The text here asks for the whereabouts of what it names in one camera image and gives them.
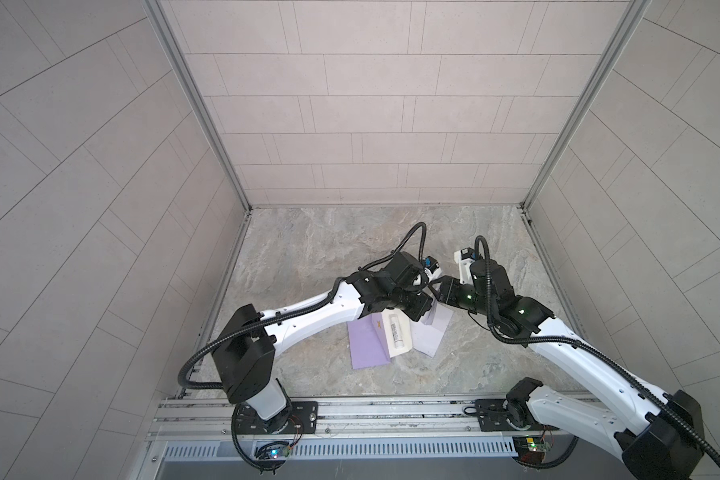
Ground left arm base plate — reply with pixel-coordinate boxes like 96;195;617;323
232;401;319;435

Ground white paper sheet underneath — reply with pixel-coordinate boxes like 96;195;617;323
411;302;454;358

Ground right circuit board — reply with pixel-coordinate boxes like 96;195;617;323
512;436;553;465

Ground circuit board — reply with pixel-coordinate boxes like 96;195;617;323
512;436;553;465
255;441;293;461

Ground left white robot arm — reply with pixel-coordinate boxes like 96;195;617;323
211;251;442;423

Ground left black corrugated cable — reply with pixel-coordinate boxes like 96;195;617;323
177;221;428;472

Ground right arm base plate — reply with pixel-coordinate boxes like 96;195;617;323
472;399;546;435

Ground cream envelope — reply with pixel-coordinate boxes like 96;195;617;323
377;309;413;358

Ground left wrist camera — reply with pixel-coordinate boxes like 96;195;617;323
422;256;442;280

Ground left circuit board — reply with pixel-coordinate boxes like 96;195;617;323
255;441;293;461

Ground purple envelope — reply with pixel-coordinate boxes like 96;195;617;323
347;313;391;370

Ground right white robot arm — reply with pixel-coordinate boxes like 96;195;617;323
437;246;705;479

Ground aluminium rail frame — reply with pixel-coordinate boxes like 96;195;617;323
137;392;661;480

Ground white glue stick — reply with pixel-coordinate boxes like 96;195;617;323
389;314;406;351

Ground black corrugated cable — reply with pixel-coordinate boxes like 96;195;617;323
177;221;428;472
473;235;720;480

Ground right black corrugated cable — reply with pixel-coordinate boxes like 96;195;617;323
473;235;720;480

